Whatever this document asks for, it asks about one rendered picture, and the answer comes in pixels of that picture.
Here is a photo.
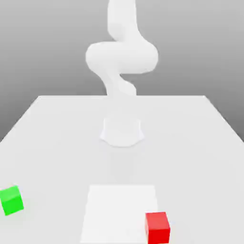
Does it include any small red cube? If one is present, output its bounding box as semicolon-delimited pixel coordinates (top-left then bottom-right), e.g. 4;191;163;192
144;211;171;244

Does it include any small green cube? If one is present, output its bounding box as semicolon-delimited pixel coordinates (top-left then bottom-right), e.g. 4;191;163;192
0;185;25;216

